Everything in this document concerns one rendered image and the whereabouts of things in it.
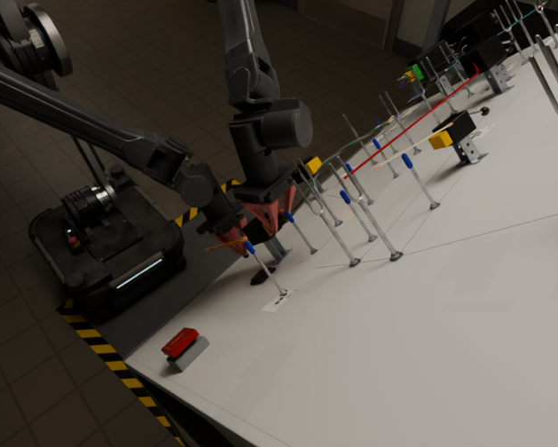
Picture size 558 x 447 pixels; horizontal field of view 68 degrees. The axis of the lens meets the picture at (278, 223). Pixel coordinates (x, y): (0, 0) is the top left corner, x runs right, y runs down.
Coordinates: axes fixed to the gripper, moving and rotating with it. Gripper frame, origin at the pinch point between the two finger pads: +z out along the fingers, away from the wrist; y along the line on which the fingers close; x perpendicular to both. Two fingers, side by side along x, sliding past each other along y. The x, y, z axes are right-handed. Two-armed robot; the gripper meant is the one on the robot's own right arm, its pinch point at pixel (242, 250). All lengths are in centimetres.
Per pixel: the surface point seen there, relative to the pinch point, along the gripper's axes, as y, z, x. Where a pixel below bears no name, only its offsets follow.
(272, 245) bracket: -0.9, -1.4, -11.2
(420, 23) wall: 300, 0, 80
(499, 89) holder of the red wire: 50, -3, -39
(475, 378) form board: -26, -7, -57
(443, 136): 11.8, -9.9, -42.6
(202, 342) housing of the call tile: -23.6, 0.1, -14.2
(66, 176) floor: 46, -29, 198
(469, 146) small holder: 14.9, -6.2, -44.3
